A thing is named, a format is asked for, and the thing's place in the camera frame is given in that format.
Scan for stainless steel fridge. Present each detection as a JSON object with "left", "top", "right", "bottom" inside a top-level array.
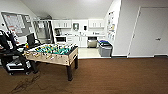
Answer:
[{"left": 32, "top": 19, "right": 54, "bottom": 45}]

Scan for large wall poster sheet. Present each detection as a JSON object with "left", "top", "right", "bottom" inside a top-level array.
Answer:
[{"left": 107, "top": 11, "right": 116, "bottom": 41}]

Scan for grey lid waste bin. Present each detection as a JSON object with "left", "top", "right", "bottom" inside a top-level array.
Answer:
[{"left": 99, "top": 45, "right": 114, "bottom": 58}]

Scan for white wall cabinet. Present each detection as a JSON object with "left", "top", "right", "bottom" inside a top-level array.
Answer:
[
  {"left": 88, "top": 19, "right": 105, "bottom": 29},
  {"left": 53, "top": 19, "right": 73, "bottom": 30}
]

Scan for built-in black microwave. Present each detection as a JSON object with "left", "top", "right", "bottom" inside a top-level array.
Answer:
[{"left": 55, "top": 35, "right": 67, "bottom": 44}]

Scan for white kitchen counter unit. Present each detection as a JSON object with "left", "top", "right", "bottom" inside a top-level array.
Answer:
[{"left": 54, "top": 33, "right": 108, "bottom": 49}]

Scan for green lid waste bin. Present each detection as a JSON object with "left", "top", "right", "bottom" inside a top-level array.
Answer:
[{"left": 99, "top": 42, "right": 112, "bottom": 54}]

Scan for open black dishwasher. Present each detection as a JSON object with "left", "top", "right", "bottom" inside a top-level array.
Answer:
[{"left": 87, "top": 36, "right": 98, "bottom": 49}]

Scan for white door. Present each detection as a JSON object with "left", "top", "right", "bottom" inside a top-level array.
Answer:
[{"left": 128, "top": 6, "right": 168, "bottom": 58}]

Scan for grey notice board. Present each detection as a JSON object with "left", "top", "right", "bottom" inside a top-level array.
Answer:
[{"left": 0, "top": 11, "right": 34, "bottom": 37}]

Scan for wooden foosball table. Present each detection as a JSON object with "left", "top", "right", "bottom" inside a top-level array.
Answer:
[{"left": 23, "top": 43, "right": 80, "bottom": 82}]

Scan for black computer monitor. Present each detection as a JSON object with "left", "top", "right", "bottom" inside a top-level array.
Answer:
[{"left": 26, "top": 33, "right": 36, "bottom": 48}]

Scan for black wheeled cart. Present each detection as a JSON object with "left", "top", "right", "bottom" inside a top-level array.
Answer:
[{"left": 0, "top": 49, "right": 33, "bottom": 76}]

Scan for black floor cables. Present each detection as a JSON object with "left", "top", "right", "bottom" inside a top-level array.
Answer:
[{"left": 9, "top": 73, "right": 42, "bottom": 93}]

